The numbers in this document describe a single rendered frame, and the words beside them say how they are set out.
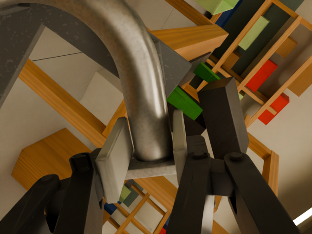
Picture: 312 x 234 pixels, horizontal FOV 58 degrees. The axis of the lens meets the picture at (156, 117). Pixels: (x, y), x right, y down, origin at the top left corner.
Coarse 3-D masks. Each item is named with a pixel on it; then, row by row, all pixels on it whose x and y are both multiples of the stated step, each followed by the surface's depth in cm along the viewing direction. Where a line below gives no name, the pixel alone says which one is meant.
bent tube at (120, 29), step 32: (0, 0) 18; (32, 0) 18; (64, 0) 17; (96, 0) 17; (96, 32) 18; (128, 32) 18; (128, 64) 18; (160, 64) 19; (128, 96) 19; (160, 96) 19; (160, 128) 20; (160, 160) 20
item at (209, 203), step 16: (192, 160) 14; (208, 160) 14; (192, 176) 13; (208, 176) 13; (192, 192) 12; (208, 192) 13; (176, 208) 11; (192, 208) 11; (208, 208) 12; (176, 224) 10; (192, 224) 10; (208, 224) 12
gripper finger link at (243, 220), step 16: (224, 160) 14; (240, 160) 13; (240, 176) 12; (256, 176) 12; (240, 192) 11; (256, 192) 11; (272, 192) 11; (240, 208) 12; (256, 208) 10; (272, 208) 10; (240, 224) 12; (256, 224) 9; (272, 224) 9; (288, 224) 9
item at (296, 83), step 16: (240, 0) 531; (272, 0) 469; (224, 16) 512; (256, 16) 482; (240, 32) 500; (256, 32) 498; (288, 32) 471; (272, 48) 488; (288, 48) 488; (224, 64) 540; (272, 64) 506; (304, 64) 476; (240, 80) 572; (256, 80) 523; (288, 80) 493; (304, 80) 493; (240, 96) 542; (256, 96) 528; (272, 96) 512; (288, 96) 549; (256, 112) 532; (272, 112) 525
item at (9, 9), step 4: (16, 4) 20; (20, 4) 20; (24, 4) 21; (28, 4) 22; (0, 8) 20; (4, 8) 20; (8, 8) 20; (12, 8) 20; (16, 8) 21; (20, 8) 21; (24, 8) 22; (0, 12) 20; (4, 12) 21; (8, 12) 21; (12, 12) 22
